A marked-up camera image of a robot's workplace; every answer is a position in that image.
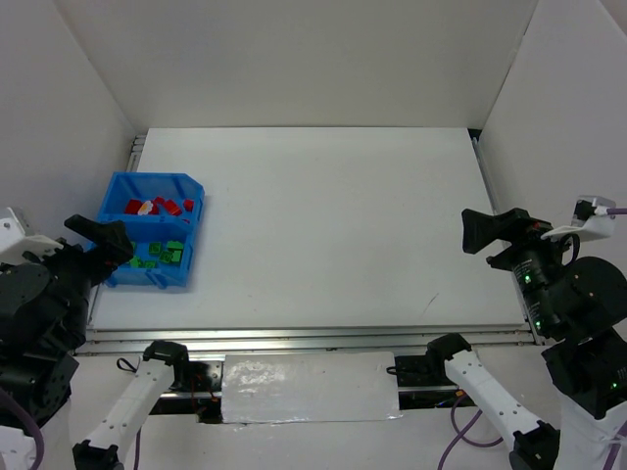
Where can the green curved lego piece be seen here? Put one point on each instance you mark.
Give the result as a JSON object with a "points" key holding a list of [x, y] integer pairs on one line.
{"points": [[174, 246]]}

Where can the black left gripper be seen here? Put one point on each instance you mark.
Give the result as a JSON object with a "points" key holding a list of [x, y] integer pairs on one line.
{"points": [[93, 258]]}

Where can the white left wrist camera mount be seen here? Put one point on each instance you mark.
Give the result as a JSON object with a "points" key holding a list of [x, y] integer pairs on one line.
{"points": [[18, 237]]}

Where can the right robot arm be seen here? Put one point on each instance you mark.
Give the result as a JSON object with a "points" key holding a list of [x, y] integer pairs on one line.
{"points": [[576, 303]]}

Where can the red white flower lego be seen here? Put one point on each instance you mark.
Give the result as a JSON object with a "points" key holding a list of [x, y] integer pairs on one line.
{"points": [[148, 208]]}

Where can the aluminium table rail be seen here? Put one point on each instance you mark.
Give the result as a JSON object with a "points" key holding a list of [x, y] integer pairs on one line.
{"points": [[300, 340]]}

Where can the red square lego brick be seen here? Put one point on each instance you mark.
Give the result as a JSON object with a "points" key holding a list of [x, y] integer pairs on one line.
{"points": [[172, 208]]}

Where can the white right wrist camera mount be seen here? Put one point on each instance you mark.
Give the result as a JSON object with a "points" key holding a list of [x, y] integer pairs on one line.
{"points": [[592, 220]]}

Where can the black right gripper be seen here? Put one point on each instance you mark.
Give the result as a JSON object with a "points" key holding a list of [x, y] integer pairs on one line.
{"points": [[512, 247]]}

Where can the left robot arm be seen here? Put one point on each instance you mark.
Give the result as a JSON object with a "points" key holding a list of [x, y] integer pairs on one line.
{"points": [[45, 292]]}

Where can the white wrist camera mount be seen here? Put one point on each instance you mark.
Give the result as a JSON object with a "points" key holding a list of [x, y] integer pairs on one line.
{"points": [[592, 220], [18, 237]]}

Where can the blue plastic divided bin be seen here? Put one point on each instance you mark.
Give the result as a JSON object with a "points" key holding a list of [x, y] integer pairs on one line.
{"points": [[161, 227]]}

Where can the green square lego brick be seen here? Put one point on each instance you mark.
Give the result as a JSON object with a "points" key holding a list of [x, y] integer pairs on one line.
{"points": [[154, 249]]}

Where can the green lego plate piece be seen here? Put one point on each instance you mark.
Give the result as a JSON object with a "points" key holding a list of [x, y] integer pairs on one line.
{"points": [[139, 263]]}

